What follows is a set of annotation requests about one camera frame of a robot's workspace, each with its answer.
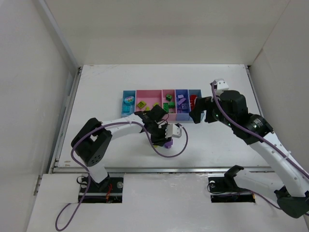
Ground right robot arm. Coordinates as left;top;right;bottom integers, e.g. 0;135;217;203
189;90;309;218

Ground light blue bin left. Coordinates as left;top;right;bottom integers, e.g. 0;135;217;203
121;90;136;117

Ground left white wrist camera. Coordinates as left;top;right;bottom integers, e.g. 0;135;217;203
165;123;182;138

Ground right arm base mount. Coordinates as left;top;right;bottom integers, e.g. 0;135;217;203
207;165;255;203

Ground dark green lego piece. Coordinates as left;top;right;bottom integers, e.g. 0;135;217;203
166;94;172;102

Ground metal table rail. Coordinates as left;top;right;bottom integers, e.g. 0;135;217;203
49;165;282;174

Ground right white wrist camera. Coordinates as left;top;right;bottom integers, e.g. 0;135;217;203
211;79;229;96

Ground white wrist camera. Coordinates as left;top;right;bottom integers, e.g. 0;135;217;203
165;123;182;138
211;79;229;96

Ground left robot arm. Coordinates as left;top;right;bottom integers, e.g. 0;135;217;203
71;106;173;191

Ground purple lego brick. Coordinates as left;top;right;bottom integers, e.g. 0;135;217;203
177;94;188;114

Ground teal lego bricks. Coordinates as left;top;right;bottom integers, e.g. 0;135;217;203
122;105;134;114

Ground large pink bin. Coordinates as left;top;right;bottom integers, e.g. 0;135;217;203
135;89;162;111

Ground red round flower lego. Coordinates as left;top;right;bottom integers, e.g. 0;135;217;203
190;95;197;109

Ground lavender flower lego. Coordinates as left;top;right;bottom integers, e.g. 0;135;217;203
164;138;173;149

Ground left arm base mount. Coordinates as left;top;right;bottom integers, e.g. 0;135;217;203
82;177;124;203

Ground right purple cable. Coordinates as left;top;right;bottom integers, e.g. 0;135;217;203
210;81;309;211

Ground green lego row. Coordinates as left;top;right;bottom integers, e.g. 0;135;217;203
163;101;175;114

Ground small pink bin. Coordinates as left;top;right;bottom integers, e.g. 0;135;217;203
161;89;177;121

